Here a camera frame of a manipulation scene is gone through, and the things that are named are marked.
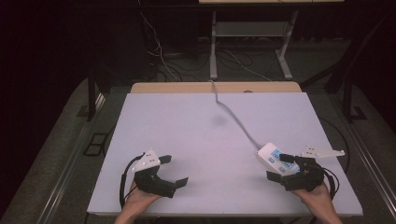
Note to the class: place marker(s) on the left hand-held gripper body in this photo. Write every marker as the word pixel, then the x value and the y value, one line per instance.
pixel 154 182

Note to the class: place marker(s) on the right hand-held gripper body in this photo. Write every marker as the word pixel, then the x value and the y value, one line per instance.
pixel 306 177

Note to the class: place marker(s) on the white power strip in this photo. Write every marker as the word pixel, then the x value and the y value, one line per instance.
pixel 272 155

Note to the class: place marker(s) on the person's left hand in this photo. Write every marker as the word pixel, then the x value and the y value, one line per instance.
pixel 140 199

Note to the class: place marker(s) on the person's right hand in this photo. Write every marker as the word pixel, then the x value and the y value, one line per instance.
pixel 314 199

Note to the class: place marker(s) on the white foam board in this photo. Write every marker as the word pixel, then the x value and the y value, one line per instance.
pixel 186 149

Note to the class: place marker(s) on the wooden table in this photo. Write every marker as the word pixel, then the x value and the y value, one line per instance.
pixel 186 87

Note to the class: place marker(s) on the black metal stand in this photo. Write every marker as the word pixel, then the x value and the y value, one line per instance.
pixel 91 93
pixel 348 93

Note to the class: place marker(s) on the aluminium floor rail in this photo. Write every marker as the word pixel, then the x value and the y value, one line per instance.
pixel 370 161
pixel 71 155

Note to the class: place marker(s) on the grey metal desk frame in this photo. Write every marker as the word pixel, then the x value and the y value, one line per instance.
pixel 213 46

